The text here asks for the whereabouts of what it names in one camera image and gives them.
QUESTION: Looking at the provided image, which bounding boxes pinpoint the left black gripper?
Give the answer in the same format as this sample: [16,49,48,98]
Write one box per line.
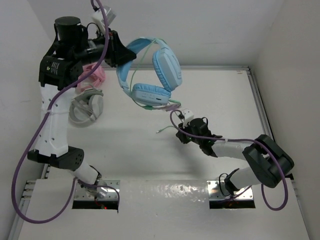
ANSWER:
[72,27,135,68]

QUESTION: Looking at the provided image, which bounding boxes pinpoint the green headphone cable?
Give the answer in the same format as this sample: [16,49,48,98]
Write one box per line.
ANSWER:
[128,38,182,135]

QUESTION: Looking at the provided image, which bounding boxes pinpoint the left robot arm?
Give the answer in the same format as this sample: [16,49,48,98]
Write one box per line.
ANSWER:
[25,16,136,185]

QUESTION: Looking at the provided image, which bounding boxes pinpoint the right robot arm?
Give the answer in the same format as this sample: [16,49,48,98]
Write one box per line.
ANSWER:
[176,118,295,195]

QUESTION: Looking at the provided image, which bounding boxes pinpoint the pink headphones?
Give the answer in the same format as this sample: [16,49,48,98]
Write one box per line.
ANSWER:
[75,63,106,94]

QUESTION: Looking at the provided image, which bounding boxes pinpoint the grey headphones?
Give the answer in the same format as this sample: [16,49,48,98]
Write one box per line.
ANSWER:
[69,88,104,128]

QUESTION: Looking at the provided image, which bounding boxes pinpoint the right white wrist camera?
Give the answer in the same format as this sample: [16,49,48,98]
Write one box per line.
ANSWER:
[178,108,194,128]

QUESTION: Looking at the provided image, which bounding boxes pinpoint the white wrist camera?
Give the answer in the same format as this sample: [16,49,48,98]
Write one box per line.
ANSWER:
[178,108,194,128]
[91,5,116,35]

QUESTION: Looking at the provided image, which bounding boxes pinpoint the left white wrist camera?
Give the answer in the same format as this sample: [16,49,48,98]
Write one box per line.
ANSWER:
[91,5,116,35]

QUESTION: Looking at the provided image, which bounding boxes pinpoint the aluminium table frame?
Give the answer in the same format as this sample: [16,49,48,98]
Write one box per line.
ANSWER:
[8,68,309,240]

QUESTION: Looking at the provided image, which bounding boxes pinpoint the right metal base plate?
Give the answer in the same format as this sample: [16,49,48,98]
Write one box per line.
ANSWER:
[206,179,254,202]

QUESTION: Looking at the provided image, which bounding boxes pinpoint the metal base plate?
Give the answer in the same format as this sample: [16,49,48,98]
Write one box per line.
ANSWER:
[206,179,254,202]
[74,178,121,201]

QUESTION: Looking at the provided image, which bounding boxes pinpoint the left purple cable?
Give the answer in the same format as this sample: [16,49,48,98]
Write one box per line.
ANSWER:
[11,0,121,224]

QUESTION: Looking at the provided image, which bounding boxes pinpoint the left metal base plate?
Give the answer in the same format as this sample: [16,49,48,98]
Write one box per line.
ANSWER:
[74,178,121,201]

